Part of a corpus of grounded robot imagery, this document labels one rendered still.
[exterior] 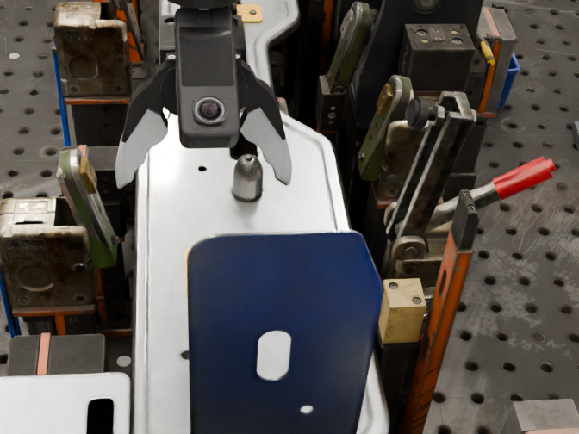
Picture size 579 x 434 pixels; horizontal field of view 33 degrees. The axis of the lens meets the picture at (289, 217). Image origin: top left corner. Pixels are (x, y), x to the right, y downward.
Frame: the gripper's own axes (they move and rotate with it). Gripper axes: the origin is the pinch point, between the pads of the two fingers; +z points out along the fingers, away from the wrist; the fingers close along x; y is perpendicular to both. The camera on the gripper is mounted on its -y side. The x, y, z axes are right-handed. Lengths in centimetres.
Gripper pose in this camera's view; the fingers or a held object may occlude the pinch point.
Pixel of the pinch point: (204, 192)
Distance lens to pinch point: 87.3
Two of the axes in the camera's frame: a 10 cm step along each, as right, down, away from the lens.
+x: -9.9, 0.3, -1.1
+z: -0.5, 7.8, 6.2
